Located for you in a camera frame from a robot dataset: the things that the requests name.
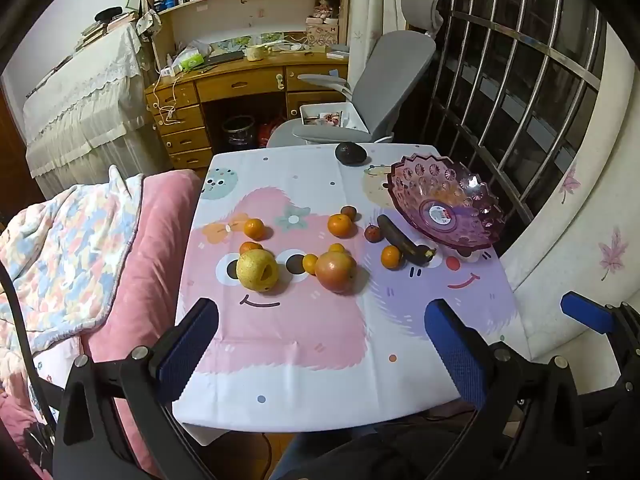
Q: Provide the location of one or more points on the floral blanket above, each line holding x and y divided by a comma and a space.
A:
60, 260

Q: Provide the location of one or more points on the white lace cover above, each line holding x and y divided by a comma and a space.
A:
85, 105

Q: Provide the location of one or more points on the metal window grille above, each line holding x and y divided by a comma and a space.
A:
500, 70

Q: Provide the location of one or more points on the large tangerine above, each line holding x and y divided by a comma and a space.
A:
341, 225

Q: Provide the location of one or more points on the grey office chair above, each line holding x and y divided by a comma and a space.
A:
395, 70

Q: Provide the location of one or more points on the pink quilt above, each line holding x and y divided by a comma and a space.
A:
160, 220

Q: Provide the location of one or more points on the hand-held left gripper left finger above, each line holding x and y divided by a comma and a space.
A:
185, 355

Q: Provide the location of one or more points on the small tangerine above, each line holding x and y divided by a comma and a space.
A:
254, 228
337, 248
309, 264
391, 257
250, 247

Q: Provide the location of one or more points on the wooden desk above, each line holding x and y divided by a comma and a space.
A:
240, 82

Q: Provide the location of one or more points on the yellow pear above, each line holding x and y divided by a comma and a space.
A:
256, 271

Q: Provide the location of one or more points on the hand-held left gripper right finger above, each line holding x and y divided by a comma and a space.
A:
457, 355

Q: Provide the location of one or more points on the dark avocado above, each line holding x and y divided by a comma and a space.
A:
351, 154

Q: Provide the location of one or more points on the brown wrinkled fruit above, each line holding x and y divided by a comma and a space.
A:
349, 211

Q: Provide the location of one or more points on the blackened banana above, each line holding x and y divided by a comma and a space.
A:
395, 240

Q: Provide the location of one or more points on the patterned cardboard box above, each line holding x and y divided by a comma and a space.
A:
322, 32

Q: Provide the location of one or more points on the green tissue pack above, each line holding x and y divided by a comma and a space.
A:
192, 60

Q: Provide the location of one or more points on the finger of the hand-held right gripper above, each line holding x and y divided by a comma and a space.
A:
587, 312

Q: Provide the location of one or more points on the purple glass fruit bowl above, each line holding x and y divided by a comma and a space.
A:
450, 195

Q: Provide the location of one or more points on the black trash bin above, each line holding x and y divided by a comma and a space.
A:
238, 132

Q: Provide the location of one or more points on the red bag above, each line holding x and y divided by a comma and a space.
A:
270, 131

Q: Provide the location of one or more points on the doll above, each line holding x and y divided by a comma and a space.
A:
327, 5

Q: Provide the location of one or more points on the white storage box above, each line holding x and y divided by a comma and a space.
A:
352, 114

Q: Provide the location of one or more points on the cartoon printed tablecloth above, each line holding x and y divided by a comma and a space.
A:
300, 360

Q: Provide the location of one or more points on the white curtain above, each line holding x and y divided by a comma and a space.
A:
370, 10

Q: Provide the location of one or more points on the wooden bookshelf hutch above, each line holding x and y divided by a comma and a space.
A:
230, 15

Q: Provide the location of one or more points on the cream cup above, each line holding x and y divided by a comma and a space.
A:
255, 53

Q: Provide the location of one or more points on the red wrinkled small apple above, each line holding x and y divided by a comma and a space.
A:
372, 233

